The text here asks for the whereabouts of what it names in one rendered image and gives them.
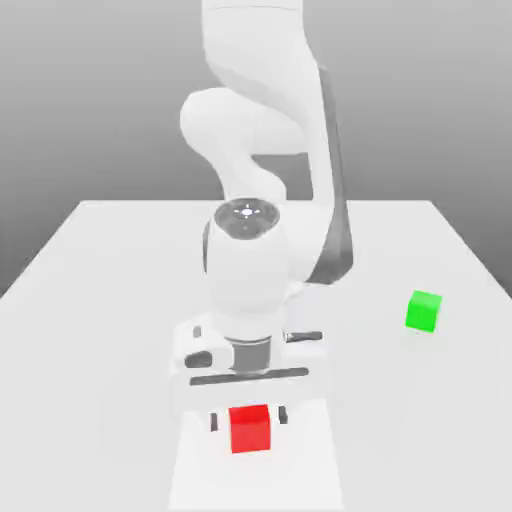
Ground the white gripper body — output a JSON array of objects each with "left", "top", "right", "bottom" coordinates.
[{"left": 174, "top": 359, "right": 328, "bottom": 414}]

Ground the small red cube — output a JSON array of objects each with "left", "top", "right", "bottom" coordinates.
[{"left": 228, "top": 403, "right": 272, "bottom": 456}]

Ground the small green cube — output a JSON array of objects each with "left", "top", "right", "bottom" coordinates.
[{"left": 404, "top": 289, "right": 444, "bottom": 334}]

